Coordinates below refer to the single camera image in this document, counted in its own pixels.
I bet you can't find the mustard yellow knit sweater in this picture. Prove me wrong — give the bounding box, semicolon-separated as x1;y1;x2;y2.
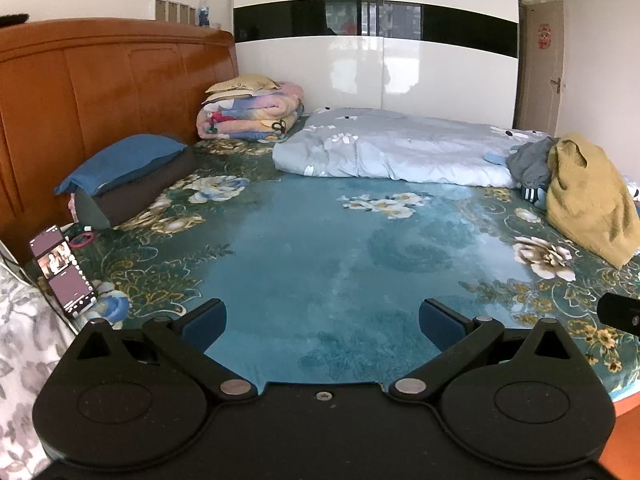
546;134;639;269

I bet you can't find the smartphone with lit screen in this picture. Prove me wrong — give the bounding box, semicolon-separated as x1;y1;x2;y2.
29;226;96;318

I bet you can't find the navy striped garment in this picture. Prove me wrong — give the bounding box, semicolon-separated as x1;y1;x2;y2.
521;186;547;210

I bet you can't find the teal floral bed sheet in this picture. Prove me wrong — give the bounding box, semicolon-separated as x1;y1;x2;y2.
63;117;639;399

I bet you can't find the grey white floral cloth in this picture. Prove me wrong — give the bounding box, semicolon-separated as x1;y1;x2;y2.
0;266;73;480

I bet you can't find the dark grey bolster pillow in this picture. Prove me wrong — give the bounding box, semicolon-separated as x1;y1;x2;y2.
74;148;198;231

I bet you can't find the grey crumpled garment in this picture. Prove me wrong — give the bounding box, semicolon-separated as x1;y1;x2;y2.
506;138;558;191

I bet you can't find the blue pillow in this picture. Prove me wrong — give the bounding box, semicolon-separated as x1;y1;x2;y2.
54;133;188;196

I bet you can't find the light blue folded duvet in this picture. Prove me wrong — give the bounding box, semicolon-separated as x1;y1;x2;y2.
272;107;547;188

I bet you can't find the colourful folded floral blanket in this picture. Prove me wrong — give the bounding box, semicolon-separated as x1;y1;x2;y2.
196;82;304;141

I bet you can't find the orange wooden headboard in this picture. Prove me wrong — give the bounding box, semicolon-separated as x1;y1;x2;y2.
1;18;239;262

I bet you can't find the beige room door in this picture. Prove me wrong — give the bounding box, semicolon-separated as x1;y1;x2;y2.
514;0;564;136

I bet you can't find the white glossy wardrobe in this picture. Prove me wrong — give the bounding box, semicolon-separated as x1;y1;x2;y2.
233;0;518;127

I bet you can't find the plastic water bottle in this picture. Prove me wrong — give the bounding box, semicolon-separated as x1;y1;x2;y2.
198;0;210;27

